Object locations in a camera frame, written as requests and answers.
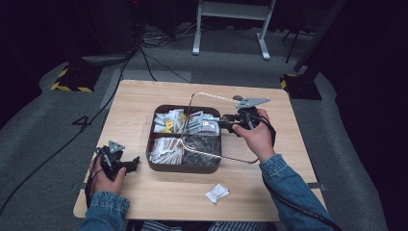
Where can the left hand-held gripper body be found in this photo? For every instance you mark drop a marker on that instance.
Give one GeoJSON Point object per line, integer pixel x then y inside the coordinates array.
{"type": "Point", "coordinates": [110, 162]}

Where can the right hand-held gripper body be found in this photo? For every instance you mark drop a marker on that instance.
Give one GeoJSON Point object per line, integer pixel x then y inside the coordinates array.
{"type": "Point", "coordinates": [248, 117]}

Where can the brown compartment box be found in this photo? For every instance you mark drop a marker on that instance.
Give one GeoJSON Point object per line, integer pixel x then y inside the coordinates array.
{"type": "Point", "coordinates": [179, 168]}

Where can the white sachet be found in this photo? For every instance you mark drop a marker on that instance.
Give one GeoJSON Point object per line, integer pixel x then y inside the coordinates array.
{"type": "Point", "coordinates": [217, 193]}

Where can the person's left hand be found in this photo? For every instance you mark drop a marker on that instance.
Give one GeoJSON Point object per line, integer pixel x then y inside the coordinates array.
{"type": "Point", "coordinates": [104, 185]}

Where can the person's right hand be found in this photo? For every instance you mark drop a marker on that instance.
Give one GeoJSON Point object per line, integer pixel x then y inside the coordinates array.
{"type": "Point", "coordinates": [261, 138]}

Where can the grey table grommet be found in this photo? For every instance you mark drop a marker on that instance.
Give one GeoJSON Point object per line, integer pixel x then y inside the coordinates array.
{"type": "Point", "coordinates": [237, 97]}

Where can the pile of white red packets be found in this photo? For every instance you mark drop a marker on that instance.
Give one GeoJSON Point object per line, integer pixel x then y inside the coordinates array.
{"type": "Point", "coordinates": [202, 125]}

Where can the pile of white brown sticks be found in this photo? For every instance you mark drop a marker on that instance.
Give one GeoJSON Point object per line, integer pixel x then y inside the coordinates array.
{"type": "Point", "coordinates": [166, 150]}

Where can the pile of dark packets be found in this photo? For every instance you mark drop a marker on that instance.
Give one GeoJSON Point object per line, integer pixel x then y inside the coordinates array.
{"type": "Point", "coordinates": [200, 154]}

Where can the pile of white yellow packets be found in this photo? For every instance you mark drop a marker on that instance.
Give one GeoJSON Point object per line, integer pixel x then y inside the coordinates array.
{"type": "Point", "coordinates": [169, 121]}

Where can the black yellow striped stand base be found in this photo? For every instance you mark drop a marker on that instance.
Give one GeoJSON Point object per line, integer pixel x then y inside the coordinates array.
{"type": "Point", "coordinates": [301, 88]}
{"type": "Point", "coordinates": [75, 80]}

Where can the black tripod legs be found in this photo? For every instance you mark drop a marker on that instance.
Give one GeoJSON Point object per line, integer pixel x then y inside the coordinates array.
{"type": "Point", "coordinates": [293, 41]}

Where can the grey tape strip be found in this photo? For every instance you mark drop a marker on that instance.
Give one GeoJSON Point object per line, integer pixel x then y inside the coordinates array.
{"type": "Point", "coordinates": [317, 185]}

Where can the black slanted pole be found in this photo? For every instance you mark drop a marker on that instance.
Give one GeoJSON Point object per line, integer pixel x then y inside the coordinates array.
{"type": "Point", "coordinates": [319, 35]}

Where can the white metal stand frame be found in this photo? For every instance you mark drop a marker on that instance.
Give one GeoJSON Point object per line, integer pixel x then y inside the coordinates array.
{"type": "Point", "coordinates": [234, 11]}

